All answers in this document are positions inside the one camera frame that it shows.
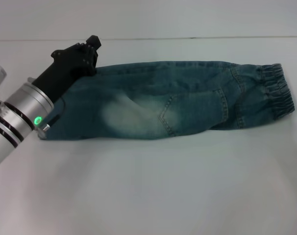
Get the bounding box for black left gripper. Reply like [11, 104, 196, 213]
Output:
[31, 35, 102, 103]

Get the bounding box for blue denim shorts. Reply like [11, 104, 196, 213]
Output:
[39, 63, 296, 141]

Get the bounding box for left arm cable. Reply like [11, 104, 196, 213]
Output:
[37, 97, 66, 134]

